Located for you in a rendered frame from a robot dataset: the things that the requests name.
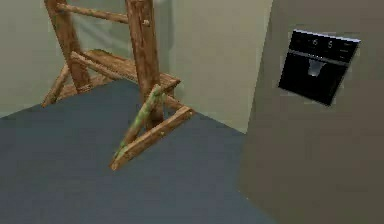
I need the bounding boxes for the brown wooden rack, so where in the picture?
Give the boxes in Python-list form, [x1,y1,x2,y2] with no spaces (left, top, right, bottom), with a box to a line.
[40,0,196,172]

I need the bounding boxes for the grey-brown fridge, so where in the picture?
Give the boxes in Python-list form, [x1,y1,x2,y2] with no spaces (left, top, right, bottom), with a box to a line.
[237,0,384,224]

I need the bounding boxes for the black fridge dispenser panel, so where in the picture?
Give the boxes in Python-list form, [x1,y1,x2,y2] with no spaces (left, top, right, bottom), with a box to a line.
[277,28,362,107]

